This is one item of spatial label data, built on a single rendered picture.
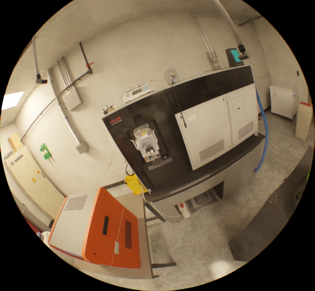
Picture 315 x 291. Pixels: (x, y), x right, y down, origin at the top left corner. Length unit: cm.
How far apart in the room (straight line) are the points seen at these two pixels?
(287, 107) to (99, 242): 364
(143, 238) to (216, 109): 100
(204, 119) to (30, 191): 343
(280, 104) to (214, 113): 284
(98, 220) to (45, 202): 286
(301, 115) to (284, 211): 239
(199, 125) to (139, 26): 185
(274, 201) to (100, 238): 63
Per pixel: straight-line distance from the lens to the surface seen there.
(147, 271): 84
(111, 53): 195
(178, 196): 97
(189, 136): 73
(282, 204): 38
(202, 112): 73
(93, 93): 192
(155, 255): 159
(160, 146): 71
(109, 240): 64
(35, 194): 331
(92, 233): 56
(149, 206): 125
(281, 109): 348
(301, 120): 270
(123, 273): 93
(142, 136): 59
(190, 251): 148
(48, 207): 341
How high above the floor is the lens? 146
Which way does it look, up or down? 22 degrees down
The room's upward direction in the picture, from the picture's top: 24 degrees counter-clockwise
